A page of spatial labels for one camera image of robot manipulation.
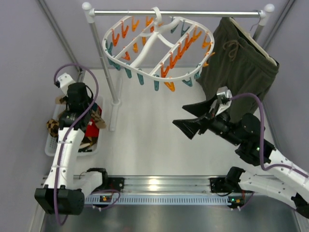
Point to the red sock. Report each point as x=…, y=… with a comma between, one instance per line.
x=92, y=130

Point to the teal sock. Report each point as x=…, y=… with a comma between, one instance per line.
x=94, y=107

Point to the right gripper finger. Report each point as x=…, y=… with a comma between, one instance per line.
x=190, y=127
x=200, y=108

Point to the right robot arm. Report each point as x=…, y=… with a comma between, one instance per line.
x=292, y=183

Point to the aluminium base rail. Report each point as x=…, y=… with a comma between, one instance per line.
x=166, y=190

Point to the white hanger with metal hook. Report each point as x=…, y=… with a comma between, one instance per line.
x=264, y=16

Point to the white laundry basket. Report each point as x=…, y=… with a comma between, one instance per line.
x=51, y=142

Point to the olive green shorts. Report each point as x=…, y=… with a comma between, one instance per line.
x=239, y=63

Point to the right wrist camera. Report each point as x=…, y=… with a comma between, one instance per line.
x=222, y=101

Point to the brown argyle sock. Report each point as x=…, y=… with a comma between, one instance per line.
x=97, y=117
x=53, y=127

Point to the white oval clip hanger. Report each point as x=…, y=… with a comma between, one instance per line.
x=163, y=49

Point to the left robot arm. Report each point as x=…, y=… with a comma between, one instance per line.
x=67, y=149

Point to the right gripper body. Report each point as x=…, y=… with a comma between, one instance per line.
x=204, y=120

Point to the white metal clothes rack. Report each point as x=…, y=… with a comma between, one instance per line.
x=101, y=21

